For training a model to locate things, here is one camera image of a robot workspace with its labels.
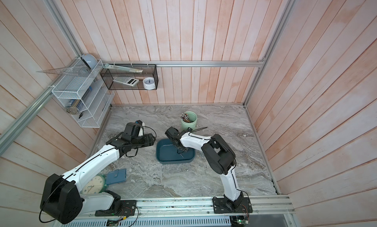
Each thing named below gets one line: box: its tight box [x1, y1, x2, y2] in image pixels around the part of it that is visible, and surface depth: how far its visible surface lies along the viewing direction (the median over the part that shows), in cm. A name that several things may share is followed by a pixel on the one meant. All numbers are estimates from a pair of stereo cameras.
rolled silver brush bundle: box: [65, 99, 82, 115], surface depth 78 cm
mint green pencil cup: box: [180, 111, 198, 131], surface depth 94 cm
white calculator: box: [112, 77, 140, 87], surface depth 100 cm
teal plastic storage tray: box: [156, 138, 196, 164], surface depth 93 cm
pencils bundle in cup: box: [179, 112, 191, 123], surface depth 92 cm
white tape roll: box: [142, 77, 156, 90], surface depth 97 cm
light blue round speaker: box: [80, 53, 98, 70], surface depth 85 cm
